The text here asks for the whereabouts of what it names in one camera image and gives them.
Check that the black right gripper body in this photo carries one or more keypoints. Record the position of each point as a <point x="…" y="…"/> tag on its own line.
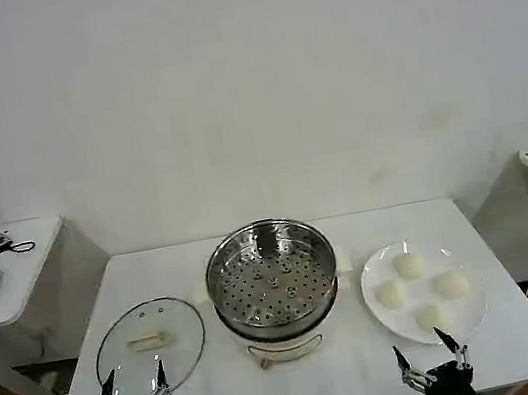
<point x="450" y="384"/>

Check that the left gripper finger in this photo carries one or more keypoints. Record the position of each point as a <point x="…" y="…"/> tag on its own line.
<point x="108" y="392"/>
<point x="160" y="382"/>

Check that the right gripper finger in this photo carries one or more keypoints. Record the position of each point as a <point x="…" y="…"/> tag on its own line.
<point x="454" y="347"/>
<point x="405" y="367"/>

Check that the white steamed bun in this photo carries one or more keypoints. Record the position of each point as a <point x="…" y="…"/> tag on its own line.
<point x="431" y="317"/>
<point x="392" y="294"/>
<point x="452" y="285"/>
<point x="408" y="265"/>

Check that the white round plate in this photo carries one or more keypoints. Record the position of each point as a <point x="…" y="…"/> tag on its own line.
<point x="467" y="320"/>

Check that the round glass lid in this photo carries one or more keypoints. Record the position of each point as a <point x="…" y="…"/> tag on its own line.
<point x="175" y="334"/>

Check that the white electric pot base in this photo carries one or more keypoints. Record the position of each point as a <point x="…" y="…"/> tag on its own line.
<point x="284" y="351"/>

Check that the perforated steel steamer basket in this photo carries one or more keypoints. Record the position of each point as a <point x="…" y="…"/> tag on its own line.
<point x="238" y="283"/>

